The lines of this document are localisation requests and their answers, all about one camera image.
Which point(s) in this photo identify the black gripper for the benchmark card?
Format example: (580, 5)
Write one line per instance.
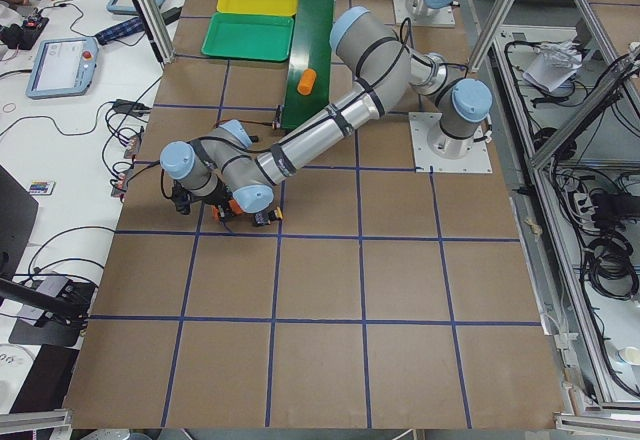
(218, 199)

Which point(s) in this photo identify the black power adapter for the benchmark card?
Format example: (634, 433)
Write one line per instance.
(130, 107)

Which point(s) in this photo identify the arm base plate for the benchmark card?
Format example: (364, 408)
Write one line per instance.
(422, 15)
(435, 152)

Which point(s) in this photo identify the black monitor stand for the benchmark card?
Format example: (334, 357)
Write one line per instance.
(53, 306)

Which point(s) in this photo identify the yellow push button bottom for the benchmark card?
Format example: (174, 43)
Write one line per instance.
(267, 217)

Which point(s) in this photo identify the plain orange cylinder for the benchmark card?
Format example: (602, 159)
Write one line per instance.
(306, 82)

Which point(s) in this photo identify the blue checkered umbrella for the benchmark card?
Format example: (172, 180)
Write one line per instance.
(121, 30)

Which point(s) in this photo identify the large blue teach pendant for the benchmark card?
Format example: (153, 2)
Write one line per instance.
(63, 68)

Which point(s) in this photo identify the green conveyor belt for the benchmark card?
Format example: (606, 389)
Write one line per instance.
(310, 49)

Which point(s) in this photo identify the aluminium frame post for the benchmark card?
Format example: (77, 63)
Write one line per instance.
(155, 30)

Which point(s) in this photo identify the crumpled white paper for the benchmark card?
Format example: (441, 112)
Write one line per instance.
(554, 64)

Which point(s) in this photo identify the orange cylinder with 4680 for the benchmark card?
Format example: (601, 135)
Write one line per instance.
(225, 210)

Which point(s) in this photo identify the green plastic tray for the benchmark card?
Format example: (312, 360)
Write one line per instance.
(248, 37)

